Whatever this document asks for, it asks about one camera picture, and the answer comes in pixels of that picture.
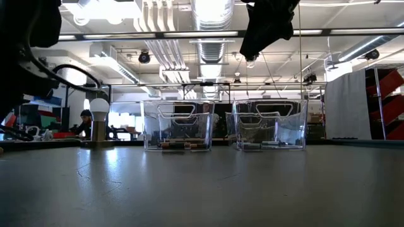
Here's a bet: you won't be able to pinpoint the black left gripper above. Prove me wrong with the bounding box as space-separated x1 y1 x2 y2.
0 47 61 120

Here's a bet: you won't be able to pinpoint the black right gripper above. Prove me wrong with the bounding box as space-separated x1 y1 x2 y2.
239 0 300 62

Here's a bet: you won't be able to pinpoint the clear plastic bin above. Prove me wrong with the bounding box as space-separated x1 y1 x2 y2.
232 99 309 151
140 100 216 152

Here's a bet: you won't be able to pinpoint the blue storage bin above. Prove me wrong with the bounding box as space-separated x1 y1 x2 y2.
33 96 63 107

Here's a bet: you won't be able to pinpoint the green box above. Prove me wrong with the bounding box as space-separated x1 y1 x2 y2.
39 115 58 130

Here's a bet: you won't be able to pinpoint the person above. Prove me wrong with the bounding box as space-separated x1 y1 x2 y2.
203 102 222 133
71 109 93 139

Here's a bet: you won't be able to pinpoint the white ceiling pipes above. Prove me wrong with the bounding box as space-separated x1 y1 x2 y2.
135 0 192 84

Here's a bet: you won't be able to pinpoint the white bulb brass lamp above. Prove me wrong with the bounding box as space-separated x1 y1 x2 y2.
80 97 115 148

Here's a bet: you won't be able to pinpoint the white curtain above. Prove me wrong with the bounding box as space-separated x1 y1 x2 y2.
324 68 372 141

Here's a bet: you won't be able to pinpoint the black ceiling speaker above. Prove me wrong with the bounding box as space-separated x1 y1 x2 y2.
138 50 152 64
364 49 380 61

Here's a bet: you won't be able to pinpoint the red storage bin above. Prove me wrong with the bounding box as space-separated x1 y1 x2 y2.
365 68 404 99
385 121 404 141
367 94 404 127

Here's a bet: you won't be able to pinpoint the silver ventilation duct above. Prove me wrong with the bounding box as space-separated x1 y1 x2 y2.
191 0 236 100

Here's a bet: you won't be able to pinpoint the black looped cable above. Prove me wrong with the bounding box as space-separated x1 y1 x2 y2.
0 124 35 142

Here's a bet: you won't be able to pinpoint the white coiled cable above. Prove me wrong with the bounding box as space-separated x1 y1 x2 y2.
25 125 54 142

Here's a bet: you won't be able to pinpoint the silver slanted duct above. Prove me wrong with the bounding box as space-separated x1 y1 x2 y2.
337 34 389 64

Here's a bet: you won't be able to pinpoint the black aluminium table frame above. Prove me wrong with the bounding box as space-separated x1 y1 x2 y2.
0 138 404 151

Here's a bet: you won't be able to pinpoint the metal rack post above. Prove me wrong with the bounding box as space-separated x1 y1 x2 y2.
373 66 388 141

